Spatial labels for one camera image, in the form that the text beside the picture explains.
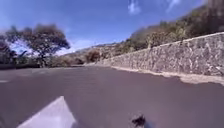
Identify grey asphalt road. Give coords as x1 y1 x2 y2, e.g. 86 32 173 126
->
0 65 224 128

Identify robot's own part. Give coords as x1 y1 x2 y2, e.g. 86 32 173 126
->
131 114 147 128

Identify bushy dry hillside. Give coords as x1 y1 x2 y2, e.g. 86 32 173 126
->
49 0 224 68

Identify wide spreading tree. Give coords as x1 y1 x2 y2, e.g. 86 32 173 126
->
5 23 72 68

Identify pale roadside strip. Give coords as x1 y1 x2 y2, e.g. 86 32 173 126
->
99 64 224 86

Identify low dark roadside hedge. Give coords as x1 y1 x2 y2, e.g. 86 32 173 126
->
0 62 43 70

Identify rough stone retaining wall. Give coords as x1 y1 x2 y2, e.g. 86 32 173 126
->
96 31 224 77

